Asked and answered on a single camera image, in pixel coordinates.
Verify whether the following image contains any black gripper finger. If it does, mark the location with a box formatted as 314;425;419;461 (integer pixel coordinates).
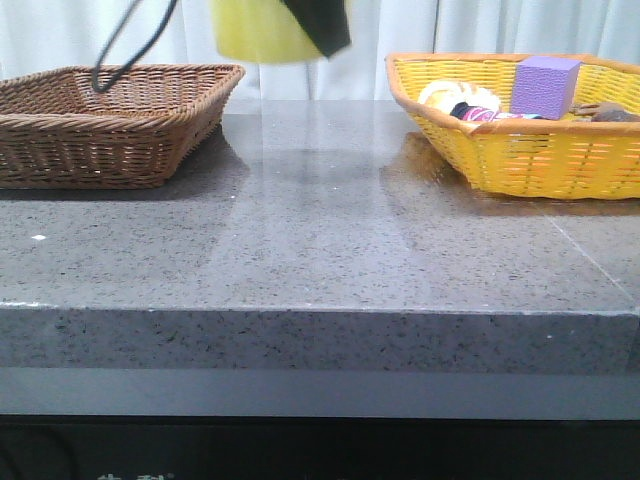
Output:
283;0;351;58

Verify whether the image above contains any yellow-green tape roll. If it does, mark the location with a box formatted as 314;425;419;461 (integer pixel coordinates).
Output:
209;0;322;64

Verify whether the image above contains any white and tan bread roll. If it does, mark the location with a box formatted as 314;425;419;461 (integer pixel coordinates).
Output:
417;80;501;114

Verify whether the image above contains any black pink labelled bottle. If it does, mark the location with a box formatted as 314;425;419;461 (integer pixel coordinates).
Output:
450;102;542;123

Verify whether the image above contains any purple foam cube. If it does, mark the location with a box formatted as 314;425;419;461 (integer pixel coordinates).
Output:
510;56;582;120

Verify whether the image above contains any yellow woven plastic basket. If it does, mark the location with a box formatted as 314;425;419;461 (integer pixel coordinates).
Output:
386;53;639;199

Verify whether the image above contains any white curtain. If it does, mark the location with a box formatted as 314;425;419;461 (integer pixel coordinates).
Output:
1;1;639;100

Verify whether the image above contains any brown wicker basket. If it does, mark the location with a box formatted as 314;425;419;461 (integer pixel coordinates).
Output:
1;64;245;189

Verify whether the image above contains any brown dried leaf toy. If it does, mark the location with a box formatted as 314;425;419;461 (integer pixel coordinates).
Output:
570;102;639;122

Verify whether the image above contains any black cable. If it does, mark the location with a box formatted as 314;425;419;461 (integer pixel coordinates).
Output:
90;0;179;93

